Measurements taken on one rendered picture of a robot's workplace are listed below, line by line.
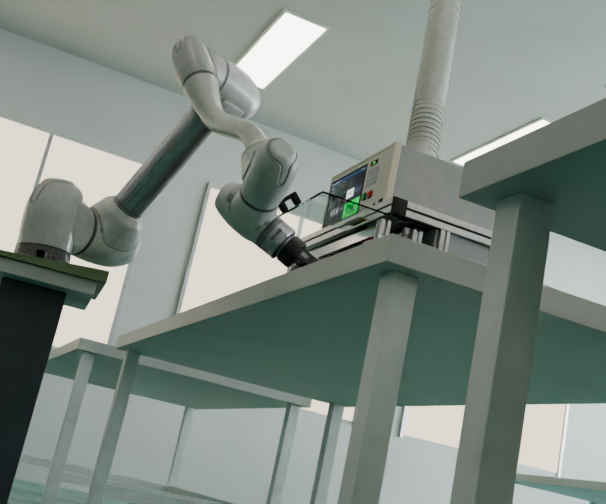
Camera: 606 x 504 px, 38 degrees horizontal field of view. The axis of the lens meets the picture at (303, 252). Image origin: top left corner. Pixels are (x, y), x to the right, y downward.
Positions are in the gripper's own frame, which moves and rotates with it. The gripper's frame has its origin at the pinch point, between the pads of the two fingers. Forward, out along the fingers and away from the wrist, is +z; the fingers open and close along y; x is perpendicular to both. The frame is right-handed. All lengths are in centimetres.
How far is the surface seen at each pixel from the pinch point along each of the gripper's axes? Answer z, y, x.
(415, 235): -0.2, -21.2, 29.9
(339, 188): -32, -60, 38
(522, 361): 31, 109, -14
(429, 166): -12, -32, 52
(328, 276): -0.9, 46.8, -8.4
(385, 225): -7.8, -18.2, 25.8
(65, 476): -57, -170, -100
